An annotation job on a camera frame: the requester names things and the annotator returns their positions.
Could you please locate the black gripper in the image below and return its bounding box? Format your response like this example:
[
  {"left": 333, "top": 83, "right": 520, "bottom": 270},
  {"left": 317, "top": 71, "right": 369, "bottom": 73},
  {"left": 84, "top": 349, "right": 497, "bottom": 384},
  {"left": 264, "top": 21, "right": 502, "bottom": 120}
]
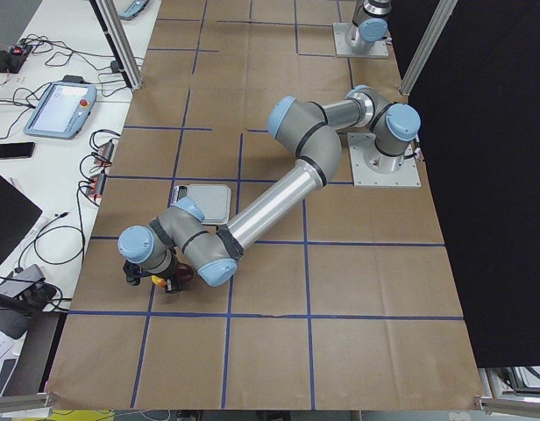
[{"left": 123, "top": 260, "right": 181, "bottom": 293}]

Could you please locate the yellow red mango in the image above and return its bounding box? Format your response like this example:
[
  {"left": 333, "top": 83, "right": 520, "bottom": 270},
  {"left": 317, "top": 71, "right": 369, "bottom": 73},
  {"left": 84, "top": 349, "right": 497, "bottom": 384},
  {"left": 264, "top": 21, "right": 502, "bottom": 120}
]
[{"left": 151, "top": 275, "right": 167, "bottom": 288}]

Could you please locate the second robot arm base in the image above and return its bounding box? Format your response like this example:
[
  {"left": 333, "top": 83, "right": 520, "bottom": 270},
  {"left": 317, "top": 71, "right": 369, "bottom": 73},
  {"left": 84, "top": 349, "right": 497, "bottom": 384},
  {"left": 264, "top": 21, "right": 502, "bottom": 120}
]
[{"left": 352, "top": 0, "right": 392, "bottom": 42}]

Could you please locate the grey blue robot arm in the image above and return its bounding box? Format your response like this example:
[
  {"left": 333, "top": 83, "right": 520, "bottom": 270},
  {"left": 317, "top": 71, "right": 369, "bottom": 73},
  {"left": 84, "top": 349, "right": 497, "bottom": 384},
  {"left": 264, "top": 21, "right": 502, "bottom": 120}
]
[{"left": 117, "top": 85, "right": 421, "bottom": 293}]

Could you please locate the dark red round object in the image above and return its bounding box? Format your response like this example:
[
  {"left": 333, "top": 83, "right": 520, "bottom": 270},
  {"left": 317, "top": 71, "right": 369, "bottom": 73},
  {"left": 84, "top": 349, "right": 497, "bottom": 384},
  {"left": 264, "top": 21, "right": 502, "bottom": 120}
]
[{"left": 175, "top": 263, "right": 195, "bottom": 283}]

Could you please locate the silver kitchen scale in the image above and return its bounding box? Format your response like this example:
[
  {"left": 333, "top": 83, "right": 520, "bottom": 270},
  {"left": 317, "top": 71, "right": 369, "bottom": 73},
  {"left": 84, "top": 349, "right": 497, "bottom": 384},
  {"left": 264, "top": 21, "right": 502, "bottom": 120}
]
[{"left": 170, "top": 184, "right": 231, "bottom": 225}]

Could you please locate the grey usb hub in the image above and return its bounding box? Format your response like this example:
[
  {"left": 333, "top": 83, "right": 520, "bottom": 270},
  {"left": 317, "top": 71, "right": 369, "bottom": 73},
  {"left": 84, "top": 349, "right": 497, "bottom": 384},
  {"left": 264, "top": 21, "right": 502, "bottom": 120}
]
[{"left": 0, "top": 264, "right": 45, "bottom": 298}]

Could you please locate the black laptop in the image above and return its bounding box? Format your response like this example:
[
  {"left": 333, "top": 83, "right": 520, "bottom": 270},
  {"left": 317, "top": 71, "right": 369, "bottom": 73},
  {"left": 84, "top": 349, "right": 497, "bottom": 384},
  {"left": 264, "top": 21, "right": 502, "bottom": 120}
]
[{"left": 0, "top": 175, "right": 42, "bottom": 265}]

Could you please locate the black smartphone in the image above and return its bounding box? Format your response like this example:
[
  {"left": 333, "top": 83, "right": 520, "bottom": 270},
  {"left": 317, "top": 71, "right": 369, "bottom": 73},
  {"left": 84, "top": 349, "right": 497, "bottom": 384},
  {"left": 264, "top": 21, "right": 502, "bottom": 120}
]
[{"left": 0, "top": 142, "right": 36, "bottom": 160}]

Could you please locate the blue teach pendant tablet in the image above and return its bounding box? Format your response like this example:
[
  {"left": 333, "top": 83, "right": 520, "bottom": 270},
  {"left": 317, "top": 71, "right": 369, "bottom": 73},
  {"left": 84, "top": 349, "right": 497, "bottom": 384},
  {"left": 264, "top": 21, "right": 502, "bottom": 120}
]
[{"left": 24, "top": 82, "right": 97, "bottom": 139}]

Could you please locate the brown paper table cover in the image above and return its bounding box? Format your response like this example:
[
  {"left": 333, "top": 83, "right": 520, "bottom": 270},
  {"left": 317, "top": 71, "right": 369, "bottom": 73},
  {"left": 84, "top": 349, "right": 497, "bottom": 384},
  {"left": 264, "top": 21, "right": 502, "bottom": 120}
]
[{"left": 47, "top": 1, "right": 481, "bottom": 410}]

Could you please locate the black electronics box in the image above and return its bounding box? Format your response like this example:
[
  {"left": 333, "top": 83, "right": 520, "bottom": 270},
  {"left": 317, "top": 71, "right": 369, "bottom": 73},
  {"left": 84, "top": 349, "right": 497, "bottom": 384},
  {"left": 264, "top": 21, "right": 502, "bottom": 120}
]
[{"left": 0, "top": 43, "right": 33, "bottom": 74}]

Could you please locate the silver rear mounting plate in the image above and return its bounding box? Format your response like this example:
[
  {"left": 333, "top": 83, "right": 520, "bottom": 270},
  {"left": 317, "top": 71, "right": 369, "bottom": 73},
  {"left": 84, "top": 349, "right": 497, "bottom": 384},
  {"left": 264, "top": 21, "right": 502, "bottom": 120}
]
[{"left": 332, "top": 23, "right": 389, "bottom": 60}]

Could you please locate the black curtain panel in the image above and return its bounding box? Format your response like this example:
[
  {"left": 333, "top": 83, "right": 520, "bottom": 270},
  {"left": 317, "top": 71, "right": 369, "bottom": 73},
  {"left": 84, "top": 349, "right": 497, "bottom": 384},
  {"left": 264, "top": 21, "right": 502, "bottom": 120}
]
[{"left": 409, "top": 1, "right": 540, "bottom": 367}]

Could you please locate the black cable on desk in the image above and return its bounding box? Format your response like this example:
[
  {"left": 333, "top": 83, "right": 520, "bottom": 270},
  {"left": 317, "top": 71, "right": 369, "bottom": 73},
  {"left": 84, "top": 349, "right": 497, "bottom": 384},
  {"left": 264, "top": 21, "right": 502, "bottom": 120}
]
[{"left": 15, "top": 211, "right": 87, "bottom": 273}]

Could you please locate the aluminium rail bottom left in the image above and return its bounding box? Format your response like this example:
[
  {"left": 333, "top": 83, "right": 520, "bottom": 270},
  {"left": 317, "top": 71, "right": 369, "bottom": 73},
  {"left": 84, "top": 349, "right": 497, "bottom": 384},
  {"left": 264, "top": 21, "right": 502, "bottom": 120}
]
[{"left": 0, "top": 393, "right": 54, "bottom": 414}]

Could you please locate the aluminium frame post left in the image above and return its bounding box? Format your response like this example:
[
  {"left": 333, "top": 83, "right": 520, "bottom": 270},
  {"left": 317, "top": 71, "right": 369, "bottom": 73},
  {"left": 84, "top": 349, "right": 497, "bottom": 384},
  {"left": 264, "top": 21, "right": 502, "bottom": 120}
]
[{"left": 89, "top": 0, "right": 144, "bottom": 92}]

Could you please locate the aluminium frame post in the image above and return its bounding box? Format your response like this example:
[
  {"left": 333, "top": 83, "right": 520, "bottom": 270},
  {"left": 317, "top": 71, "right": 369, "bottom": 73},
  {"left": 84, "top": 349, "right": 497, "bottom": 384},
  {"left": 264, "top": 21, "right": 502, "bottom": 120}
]
[
  {"left": 398, "top": 0, "right": 458, "bottom": 96},
  {"left": 89, "top": 0, "right": 144, "bottom": 92}
]

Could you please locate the aluminium frame post right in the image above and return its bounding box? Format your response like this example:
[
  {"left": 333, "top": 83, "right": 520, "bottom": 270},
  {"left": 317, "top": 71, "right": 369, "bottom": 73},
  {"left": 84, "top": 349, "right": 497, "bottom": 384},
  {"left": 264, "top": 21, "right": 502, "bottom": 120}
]
[{"left": 398, "top": 0, "right": 458, "bottom": 96}]

